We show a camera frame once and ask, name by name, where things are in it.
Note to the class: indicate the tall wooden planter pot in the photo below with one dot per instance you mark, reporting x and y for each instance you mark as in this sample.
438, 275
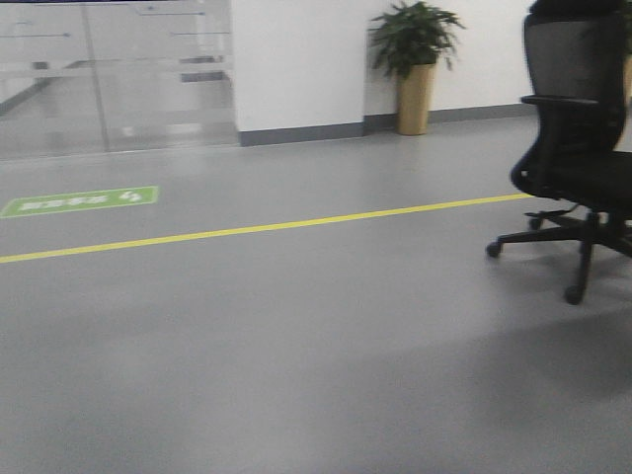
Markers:
414, 96

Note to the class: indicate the green potted plant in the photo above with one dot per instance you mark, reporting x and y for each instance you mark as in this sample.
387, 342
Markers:
409, 35

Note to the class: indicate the green floor sign sticker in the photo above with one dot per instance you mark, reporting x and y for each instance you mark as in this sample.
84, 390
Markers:
79, 201

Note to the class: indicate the glass partition door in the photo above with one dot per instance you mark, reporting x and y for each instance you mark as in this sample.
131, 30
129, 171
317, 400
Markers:
115, 76

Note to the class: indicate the black mesh office chair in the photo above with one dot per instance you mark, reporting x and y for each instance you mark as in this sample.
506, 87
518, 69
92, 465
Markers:
575, 53

